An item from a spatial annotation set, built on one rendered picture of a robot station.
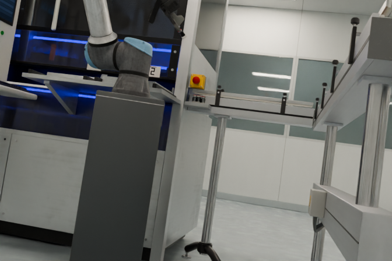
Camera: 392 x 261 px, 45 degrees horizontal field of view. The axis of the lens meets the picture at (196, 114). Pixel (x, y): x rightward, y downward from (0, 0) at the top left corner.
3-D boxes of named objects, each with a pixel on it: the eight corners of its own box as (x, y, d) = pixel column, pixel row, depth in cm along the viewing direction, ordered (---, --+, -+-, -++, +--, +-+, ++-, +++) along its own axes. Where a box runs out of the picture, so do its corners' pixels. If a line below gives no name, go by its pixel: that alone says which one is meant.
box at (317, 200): (307, 212, 175) (310, 188, 176) (321, 214, 174) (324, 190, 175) (309, 215, 164) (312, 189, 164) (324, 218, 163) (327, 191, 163)
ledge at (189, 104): (189, 108, 266) (189, 104, 266) (212, 110, 263) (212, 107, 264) (184, 104, 252) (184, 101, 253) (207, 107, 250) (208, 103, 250)
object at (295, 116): (186, 109, 261) (190, 81, 263) (191, 113, 277) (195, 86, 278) (312, 125, 248) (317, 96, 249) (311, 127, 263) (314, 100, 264)
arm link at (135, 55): (141, 71, 178) (146, 36, 179) (109, 68, 182) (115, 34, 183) (154, 77, 189) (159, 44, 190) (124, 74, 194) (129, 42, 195)
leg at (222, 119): (197, 251, 264) (216, 115, 270) (213, 254, 262) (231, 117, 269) (194, 254, 255) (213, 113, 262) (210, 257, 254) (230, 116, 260)
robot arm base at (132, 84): (150, 99, 178) (154, 73, 179) (110, 92, 176) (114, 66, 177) (148, 102, 193) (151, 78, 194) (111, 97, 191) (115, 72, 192)
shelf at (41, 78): (66, 91, 274) (67, 88, 275) (183, 106, 261) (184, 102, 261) (21, 76, 227) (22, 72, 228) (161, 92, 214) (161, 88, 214)
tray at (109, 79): (125, 93, 258) (126, 87, 258) (171, 99, 253) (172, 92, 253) (101, 83, 225) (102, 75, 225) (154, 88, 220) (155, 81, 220)
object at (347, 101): (310, 130, 278) (312, 103, 279) (336, 133, 275) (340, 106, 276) (359, 57, 92) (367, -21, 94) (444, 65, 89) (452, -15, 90)
